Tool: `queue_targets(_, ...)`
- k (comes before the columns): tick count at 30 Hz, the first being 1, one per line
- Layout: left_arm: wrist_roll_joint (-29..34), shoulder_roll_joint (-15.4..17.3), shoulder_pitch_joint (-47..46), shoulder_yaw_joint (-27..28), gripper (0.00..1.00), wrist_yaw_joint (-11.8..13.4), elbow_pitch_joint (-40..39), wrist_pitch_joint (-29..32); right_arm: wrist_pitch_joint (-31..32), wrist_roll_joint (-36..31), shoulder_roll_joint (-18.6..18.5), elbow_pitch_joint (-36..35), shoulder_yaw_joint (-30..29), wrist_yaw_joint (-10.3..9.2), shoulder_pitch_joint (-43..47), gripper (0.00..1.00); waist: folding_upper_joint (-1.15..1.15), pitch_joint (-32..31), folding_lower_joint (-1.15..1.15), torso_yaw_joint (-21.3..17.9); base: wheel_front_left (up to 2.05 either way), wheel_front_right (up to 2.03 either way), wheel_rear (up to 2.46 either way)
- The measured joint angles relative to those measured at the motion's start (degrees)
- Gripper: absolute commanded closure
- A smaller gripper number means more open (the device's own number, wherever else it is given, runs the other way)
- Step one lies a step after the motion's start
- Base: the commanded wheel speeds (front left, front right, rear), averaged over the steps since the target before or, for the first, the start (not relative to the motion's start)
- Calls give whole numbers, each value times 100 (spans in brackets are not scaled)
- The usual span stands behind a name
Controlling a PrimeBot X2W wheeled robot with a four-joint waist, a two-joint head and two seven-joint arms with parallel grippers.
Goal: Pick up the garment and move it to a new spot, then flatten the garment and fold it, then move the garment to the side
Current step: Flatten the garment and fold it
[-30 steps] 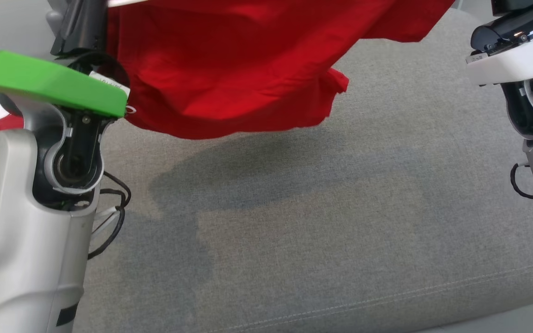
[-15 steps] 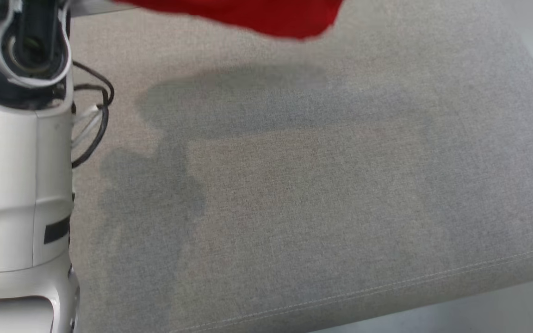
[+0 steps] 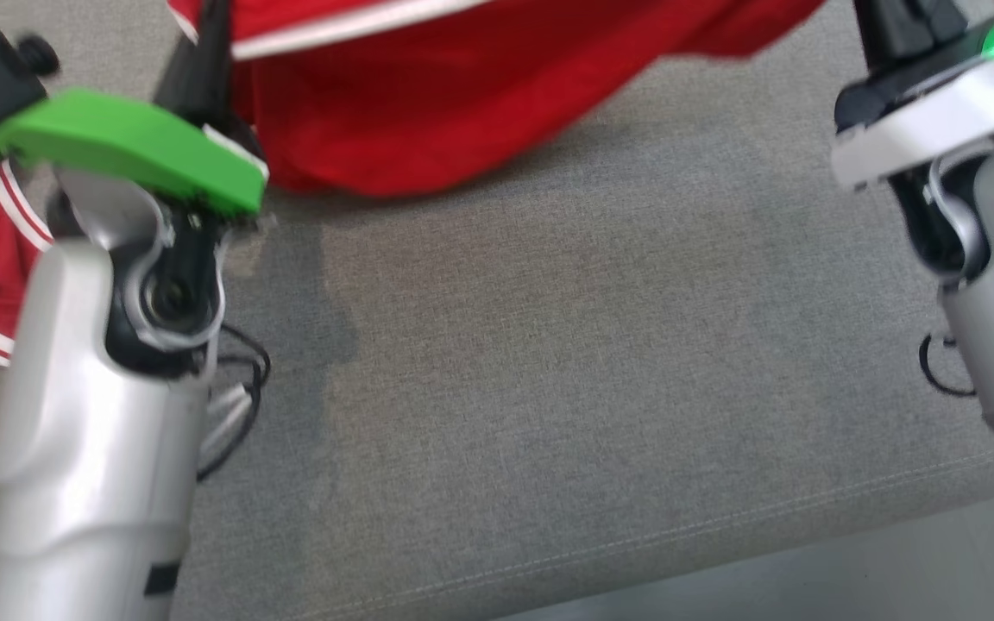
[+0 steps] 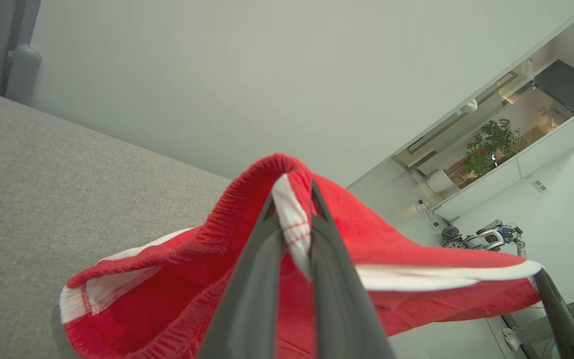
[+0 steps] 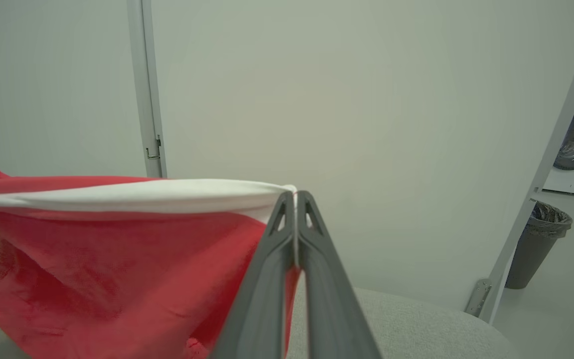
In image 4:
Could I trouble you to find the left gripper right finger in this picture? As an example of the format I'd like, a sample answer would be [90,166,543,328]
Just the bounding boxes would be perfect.
[309,179,396,359]

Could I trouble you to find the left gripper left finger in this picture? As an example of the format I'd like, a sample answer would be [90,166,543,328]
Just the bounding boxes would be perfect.
[196,192,287,359]

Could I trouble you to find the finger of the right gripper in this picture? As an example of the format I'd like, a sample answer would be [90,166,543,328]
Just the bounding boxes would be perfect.
[534,269,574,359]

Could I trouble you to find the red shorts white stripes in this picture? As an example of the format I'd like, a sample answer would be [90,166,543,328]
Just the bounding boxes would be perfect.
[59,153,545,359]

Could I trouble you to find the distant grey white robot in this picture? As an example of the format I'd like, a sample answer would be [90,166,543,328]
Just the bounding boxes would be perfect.
[440,218,527,259]

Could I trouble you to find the white round pot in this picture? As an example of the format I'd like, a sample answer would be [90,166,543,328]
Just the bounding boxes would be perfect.
[425,169,455,195]

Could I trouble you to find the white long cabinet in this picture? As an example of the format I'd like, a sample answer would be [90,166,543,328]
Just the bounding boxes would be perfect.
[429,109,574,222]

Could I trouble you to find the green potted plant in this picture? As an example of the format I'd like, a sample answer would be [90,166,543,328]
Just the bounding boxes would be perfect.
[461,118,522,178]

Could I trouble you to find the grey fabric sofa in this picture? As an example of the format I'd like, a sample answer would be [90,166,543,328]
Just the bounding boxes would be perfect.
[0,84,233,359]

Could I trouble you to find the grey partition post rounded feet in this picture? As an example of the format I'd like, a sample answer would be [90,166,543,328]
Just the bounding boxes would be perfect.
[0,0,43,106]

